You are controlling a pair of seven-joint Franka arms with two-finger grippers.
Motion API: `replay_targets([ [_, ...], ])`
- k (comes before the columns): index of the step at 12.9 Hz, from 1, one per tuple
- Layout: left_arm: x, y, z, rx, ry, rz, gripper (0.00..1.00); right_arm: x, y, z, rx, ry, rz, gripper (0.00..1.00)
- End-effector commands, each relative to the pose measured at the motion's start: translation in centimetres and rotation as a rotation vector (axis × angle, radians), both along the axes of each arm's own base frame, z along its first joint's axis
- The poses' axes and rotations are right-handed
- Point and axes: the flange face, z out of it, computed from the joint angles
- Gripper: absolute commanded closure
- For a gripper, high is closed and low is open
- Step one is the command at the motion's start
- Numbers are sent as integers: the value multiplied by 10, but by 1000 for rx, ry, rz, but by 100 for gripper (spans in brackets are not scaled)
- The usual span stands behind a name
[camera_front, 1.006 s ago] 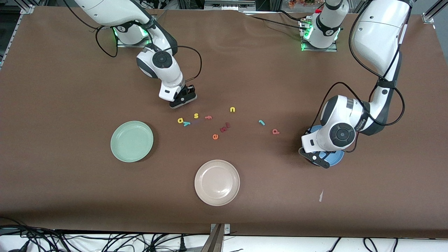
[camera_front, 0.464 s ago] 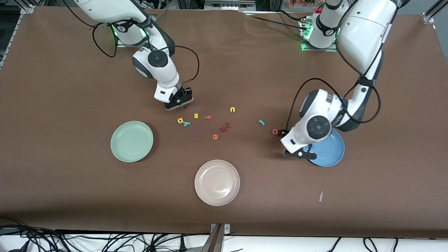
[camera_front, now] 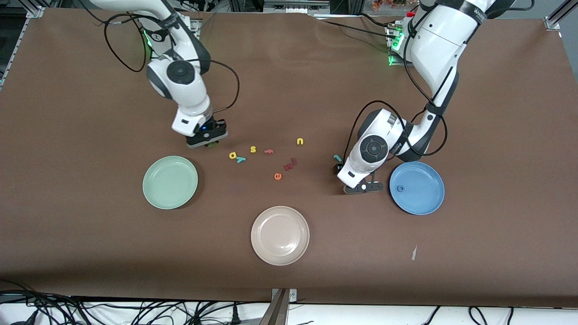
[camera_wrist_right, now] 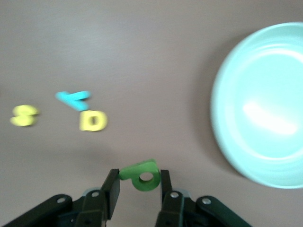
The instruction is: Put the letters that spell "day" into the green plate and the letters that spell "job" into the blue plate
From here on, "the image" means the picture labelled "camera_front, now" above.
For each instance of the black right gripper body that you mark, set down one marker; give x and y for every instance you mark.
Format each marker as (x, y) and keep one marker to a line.
(218, 124)

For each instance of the green foam letter p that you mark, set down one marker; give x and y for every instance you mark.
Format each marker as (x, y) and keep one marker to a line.
(212, 145)

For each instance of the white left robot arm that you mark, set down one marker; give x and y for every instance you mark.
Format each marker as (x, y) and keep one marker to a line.
(433, 40)

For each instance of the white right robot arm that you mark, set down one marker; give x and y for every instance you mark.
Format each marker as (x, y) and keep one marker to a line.
(185, 85)

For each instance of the light green plate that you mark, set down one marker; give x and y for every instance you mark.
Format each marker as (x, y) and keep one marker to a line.
(170, 183)

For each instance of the brown table cover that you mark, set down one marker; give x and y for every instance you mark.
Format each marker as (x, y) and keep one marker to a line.
(289, 90)

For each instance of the blue plate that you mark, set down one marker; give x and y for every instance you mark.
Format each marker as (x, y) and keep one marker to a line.
(420, 194)

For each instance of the beige plate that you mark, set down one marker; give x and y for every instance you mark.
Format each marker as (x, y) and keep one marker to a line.
(280, 235)

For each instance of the white paper scrap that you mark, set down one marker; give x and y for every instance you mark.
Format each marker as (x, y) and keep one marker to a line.
(413, 254)

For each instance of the silver metal clamp plate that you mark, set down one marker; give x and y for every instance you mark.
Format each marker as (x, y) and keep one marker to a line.
(293, 295)

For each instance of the silver background metal plate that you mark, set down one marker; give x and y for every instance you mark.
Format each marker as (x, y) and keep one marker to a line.
(293, 6)

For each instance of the orange dried flowers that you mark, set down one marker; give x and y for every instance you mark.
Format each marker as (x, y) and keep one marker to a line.
(384, 4)

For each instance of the black power plug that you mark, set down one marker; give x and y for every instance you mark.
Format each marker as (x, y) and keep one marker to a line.
(235, 316)

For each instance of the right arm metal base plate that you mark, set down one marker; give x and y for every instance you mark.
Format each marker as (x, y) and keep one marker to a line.
(197, 27)

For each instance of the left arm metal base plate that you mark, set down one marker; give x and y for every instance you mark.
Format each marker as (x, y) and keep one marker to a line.
(393, 62)

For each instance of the brown slanted mount bar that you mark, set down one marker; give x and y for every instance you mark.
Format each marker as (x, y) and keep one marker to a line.
(276, 311)

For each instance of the silver table edge rail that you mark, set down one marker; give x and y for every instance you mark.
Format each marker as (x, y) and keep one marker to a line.
(17, 43)

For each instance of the silver table corner bracket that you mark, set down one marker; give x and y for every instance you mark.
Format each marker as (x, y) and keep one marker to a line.
(553, 22)

